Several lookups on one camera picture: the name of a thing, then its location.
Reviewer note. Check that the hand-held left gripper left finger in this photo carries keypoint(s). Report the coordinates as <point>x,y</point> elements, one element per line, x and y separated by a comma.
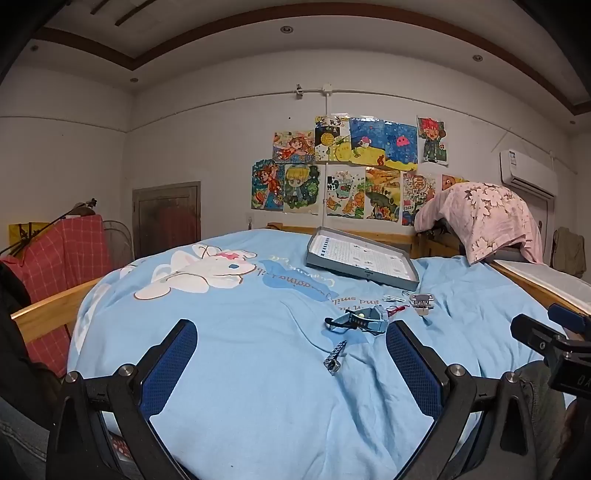
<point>168,364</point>

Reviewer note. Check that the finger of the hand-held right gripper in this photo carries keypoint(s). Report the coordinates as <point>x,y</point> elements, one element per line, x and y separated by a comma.
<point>570,317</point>
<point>540,339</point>

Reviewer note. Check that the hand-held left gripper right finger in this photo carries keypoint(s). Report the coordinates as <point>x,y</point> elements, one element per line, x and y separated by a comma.
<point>413,364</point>

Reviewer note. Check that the red hair clip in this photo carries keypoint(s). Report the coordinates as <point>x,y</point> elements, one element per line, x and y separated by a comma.
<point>396,310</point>

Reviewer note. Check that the checkered silver barrette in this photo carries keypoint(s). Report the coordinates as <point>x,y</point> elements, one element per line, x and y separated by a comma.
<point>336,357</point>

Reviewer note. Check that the grey cardboard tray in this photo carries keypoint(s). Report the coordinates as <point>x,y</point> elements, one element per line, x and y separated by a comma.
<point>360,273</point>

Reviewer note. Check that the white flat board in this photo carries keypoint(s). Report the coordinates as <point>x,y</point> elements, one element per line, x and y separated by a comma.
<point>549,279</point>

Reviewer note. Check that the beige hair claw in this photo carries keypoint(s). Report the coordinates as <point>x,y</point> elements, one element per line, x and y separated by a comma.
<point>421,302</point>

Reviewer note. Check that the olive hanging jacket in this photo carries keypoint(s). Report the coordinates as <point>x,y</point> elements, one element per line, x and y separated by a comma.
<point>569,251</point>

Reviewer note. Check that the light blue printed blanket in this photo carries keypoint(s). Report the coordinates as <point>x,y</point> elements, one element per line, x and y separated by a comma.
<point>258,369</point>

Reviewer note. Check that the pink floral cloth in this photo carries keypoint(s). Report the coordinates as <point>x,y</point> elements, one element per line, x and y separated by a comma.
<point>489,217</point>

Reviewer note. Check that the brown wooden door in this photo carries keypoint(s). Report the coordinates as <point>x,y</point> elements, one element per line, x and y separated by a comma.
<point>166,221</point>

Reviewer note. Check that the red checked cloth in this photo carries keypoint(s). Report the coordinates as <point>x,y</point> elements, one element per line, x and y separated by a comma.
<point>69,258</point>

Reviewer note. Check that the person's dark jacket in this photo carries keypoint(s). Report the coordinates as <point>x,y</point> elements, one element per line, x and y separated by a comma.
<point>18,350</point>

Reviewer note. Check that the white air conditioner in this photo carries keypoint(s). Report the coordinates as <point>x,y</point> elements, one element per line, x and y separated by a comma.
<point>526,170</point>

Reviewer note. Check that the person's left leg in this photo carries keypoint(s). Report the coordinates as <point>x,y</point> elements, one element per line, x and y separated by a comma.
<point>18,438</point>

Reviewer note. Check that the black stand rod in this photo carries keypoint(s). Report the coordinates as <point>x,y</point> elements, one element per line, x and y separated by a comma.
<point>51,223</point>

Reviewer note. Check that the yellow bag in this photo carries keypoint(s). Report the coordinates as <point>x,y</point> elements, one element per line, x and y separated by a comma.
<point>27,233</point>

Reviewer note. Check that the group of colourful wall drawings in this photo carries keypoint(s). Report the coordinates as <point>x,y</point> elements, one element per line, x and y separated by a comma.
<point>369,147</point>

